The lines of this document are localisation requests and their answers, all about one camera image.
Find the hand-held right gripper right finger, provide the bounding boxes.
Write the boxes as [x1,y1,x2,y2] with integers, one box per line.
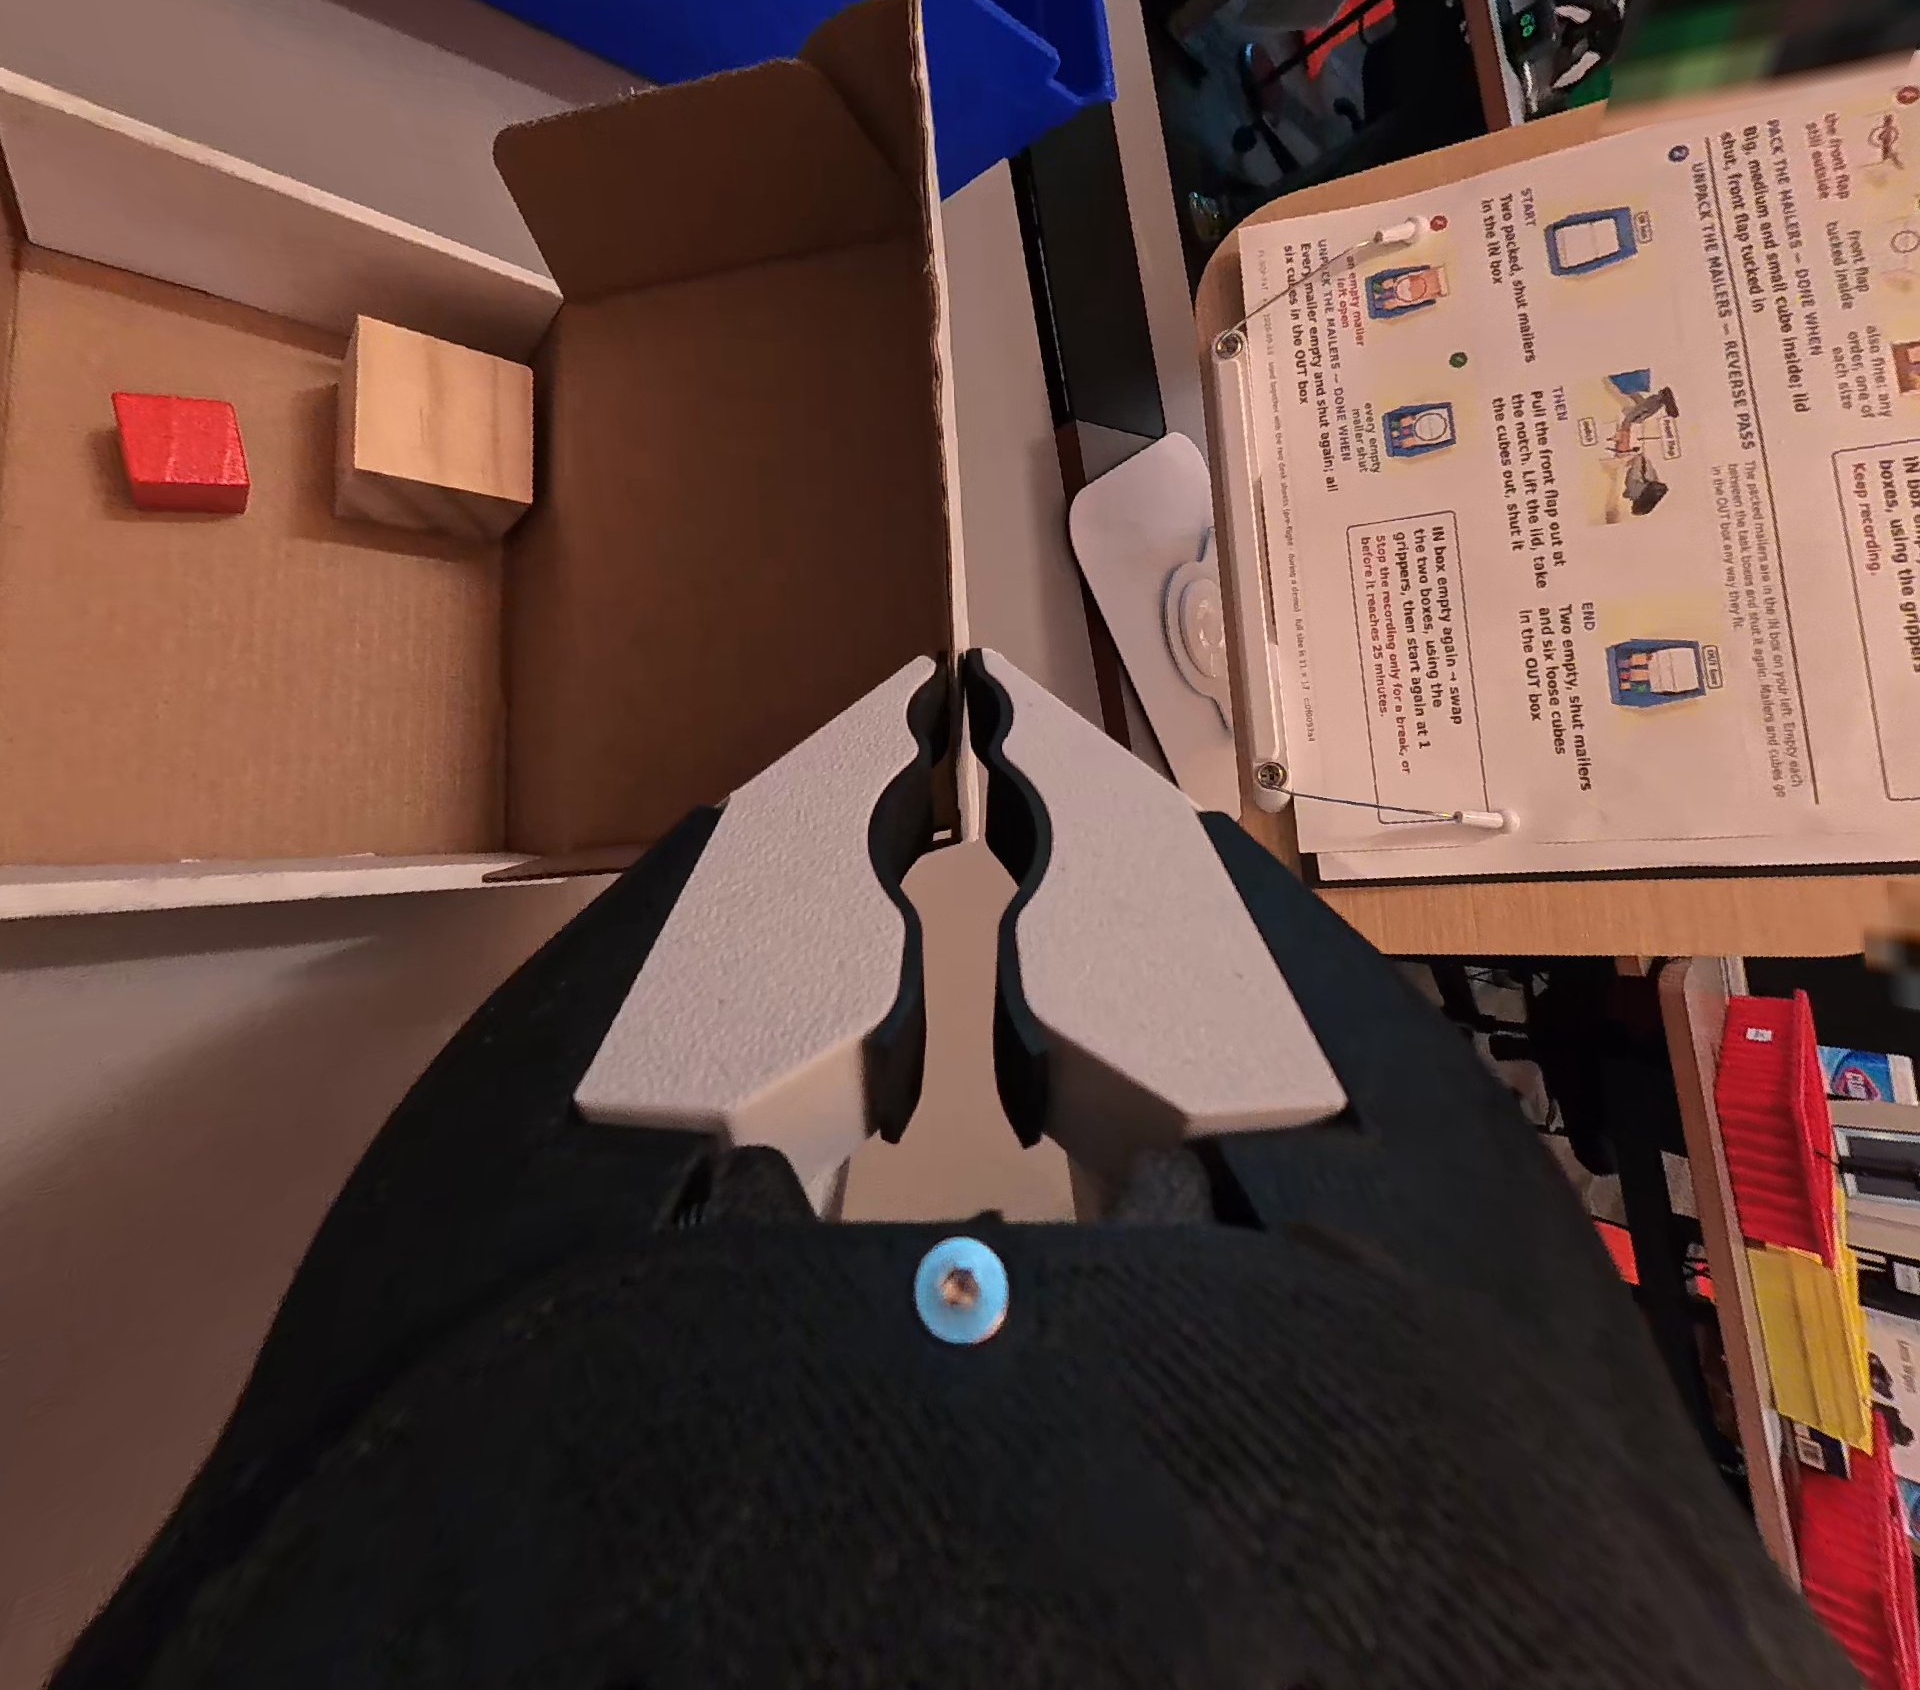
[966,647,1349,1200]

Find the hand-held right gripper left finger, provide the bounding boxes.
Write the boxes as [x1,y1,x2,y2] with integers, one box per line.
[574,653,960,1216]

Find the white cardboard mailer box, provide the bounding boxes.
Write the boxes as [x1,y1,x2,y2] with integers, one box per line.
[0,0,983,919]

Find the wooden cube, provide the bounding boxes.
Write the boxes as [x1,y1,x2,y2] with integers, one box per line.
[332,313,538,544]

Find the red cube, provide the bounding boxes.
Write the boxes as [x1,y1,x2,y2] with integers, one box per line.
[112,391,252,517]

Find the printed instruction sheet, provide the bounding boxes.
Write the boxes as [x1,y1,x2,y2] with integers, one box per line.
[1235,53,1920,882]

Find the white wipes container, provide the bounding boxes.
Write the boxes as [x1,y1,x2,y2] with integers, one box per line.
[1813,1044,1920,1109]

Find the yellow plastic bin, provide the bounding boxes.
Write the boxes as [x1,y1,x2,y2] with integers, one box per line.
[1745,1246,1874,1452]

